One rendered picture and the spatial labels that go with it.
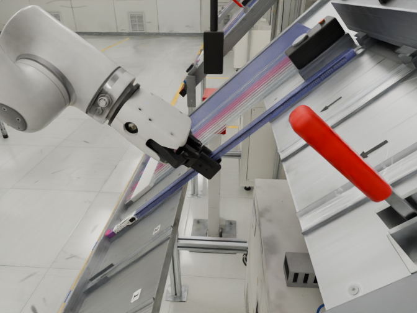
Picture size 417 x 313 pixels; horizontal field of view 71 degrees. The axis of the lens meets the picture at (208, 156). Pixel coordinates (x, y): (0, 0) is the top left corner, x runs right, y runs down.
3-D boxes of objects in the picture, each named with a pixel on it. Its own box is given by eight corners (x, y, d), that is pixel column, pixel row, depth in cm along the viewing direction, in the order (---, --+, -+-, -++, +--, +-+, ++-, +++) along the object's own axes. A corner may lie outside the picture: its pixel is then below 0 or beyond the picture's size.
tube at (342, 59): (110, 239, 56) (106, 235, 56) (113, 233, 57) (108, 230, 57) (357, 55, 37) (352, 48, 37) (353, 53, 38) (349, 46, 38)
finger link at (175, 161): (164, 161, 38) (192, 164, 43) (141, 120, 42) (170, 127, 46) (159, 167, 39) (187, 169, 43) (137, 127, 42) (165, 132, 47)
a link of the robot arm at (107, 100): (106, 76, 36) (127, 91, 37) (128, 61, 44) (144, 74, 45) (77, 124, 40) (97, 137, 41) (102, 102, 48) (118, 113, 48)
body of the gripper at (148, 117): (118, 90, 37) (190, 141, 40) (139, 71, 46) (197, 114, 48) (91, 132, 40) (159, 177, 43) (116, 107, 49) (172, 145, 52)
